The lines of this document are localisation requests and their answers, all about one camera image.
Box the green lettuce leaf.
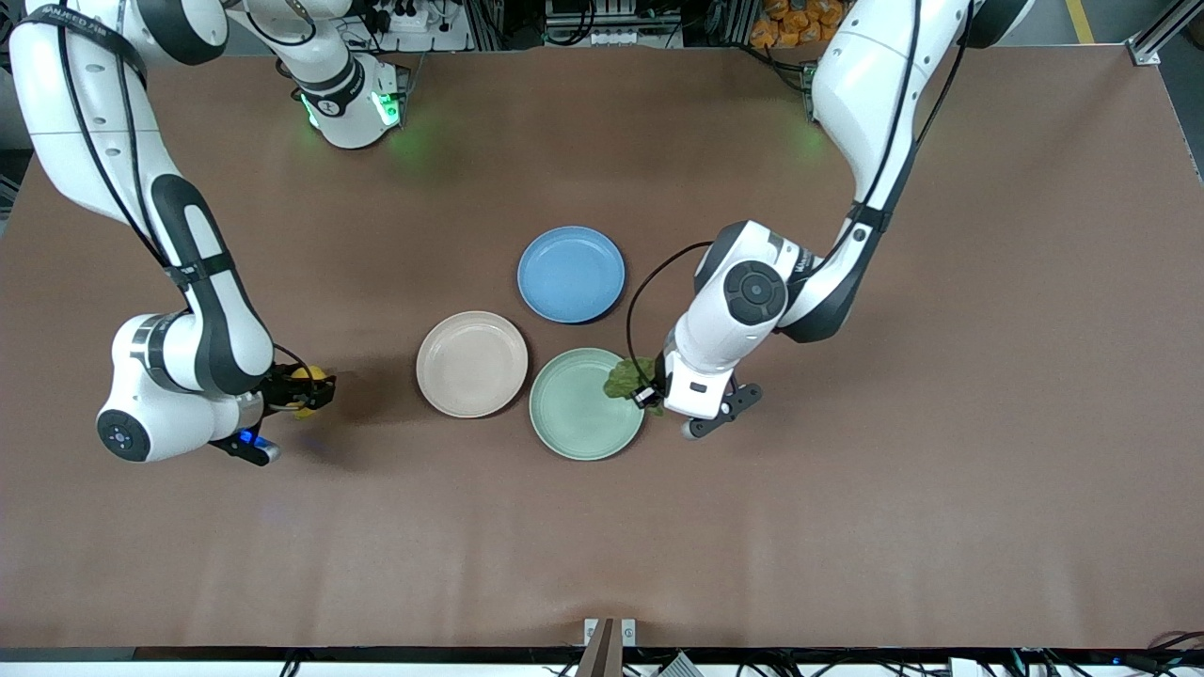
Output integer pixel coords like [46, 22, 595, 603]
[603, 356, 665, 417]

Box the blue plate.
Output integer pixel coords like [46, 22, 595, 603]
[516, 226, 626, 324]

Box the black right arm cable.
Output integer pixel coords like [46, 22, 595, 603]
[52, 0, 316, 415]

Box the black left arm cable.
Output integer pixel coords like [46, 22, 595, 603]
[626, 0, 972, 391]

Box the yellow lemon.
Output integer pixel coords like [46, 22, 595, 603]
[290, 365, 330, 420]

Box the white power strip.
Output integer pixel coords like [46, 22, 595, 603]
[362, 0, 471, 53]

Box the aluminium frame corner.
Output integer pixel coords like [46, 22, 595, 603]
[1127, 0, 1204, 67]

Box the pale green plate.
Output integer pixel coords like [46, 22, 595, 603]
[529, 347, 646, 462]

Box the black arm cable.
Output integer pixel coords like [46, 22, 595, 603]
[52, 0, 316, 415]
[626, 0, 972, 391]

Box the white metal table bracket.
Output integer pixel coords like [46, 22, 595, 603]
[583, 618, 638, 649]

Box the beige plate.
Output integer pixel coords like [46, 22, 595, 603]
[416, 310, 530, 419]

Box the bag of orange fruits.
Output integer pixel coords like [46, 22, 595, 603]
[750, 0, 852, 51]

